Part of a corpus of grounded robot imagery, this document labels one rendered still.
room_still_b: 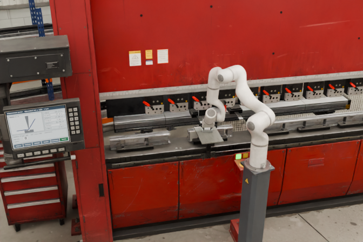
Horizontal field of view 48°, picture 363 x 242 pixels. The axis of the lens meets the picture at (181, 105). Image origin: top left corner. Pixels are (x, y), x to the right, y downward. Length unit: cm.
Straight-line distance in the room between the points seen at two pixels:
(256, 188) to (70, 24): 172
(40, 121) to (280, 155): 208
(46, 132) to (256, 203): 157
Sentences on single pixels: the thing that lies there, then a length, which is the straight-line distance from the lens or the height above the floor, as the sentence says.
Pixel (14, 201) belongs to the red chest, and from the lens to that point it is 396.
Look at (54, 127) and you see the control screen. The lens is 272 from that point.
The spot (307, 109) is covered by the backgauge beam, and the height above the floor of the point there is 92.
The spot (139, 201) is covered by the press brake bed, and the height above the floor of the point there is 41.
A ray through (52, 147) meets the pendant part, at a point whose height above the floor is 129.
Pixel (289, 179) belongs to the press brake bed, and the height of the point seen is 43.
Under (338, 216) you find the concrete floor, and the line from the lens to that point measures 437.
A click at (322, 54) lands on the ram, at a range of 363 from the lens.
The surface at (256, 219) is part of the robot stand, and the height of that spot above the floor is 56.
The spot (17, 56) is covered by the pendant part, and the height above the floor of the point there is 191.
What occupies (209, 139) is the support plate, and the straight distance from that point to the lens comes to 333.
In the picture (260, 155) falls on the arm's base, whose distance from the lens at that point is 295.
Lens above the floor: 269
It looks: 26 degrees down
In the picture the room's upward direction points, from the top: straight up
